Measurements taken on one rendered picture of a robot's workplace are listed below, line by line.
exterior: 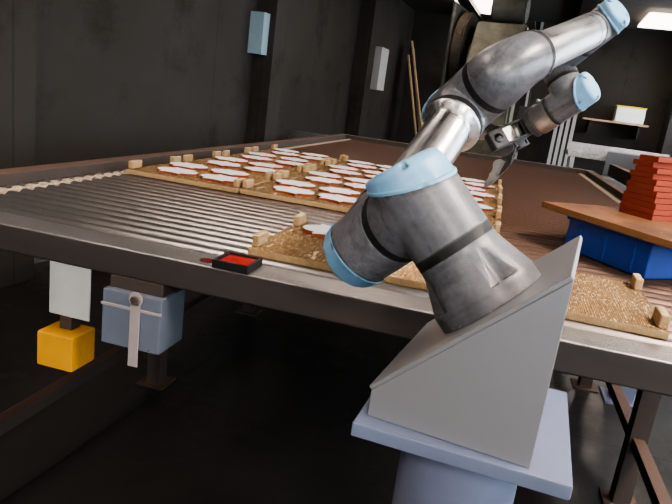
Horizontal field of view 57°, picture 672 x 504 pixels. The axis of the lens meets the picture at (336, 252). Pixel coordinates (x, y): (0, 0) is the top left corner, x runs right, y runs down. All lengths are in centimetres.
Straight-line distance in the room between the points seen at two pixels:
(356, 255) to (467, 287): 19
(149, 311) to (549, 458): 81
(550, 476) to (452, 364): 17
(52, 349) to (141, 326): 23
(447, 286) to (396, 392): 15
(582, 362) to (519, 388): 39
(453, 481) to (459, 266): 29
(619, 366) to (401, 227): 50
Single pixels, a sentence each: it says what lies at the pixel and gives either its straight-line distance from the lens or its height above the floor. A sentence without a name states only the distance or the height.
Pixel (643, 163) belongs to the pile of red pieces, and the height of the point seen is 119.
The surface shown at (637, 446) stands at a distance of 237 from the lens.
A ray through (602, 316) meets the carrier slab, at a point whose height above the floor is 94.
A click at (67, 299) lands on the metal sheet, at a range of 144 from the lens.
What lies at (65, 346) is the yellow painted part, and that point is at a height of 68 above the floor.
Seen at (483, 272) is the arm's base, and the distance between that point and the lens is 79.
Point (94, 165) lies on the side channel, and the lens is 218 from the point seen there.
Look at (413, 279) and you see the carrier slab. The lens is 123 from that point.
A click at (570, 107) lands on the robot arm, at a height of 131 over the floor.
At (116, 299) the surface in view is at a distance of 133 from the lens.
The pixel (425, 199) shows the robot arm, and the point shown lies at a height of 115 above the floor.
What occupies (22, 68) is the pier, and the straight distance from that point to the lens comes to 377.
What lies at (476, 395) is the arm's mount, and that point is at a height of 94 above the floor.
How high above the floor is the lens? 127
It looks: 14 degrees down
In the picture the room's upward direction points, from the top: 8 degrees clockwise
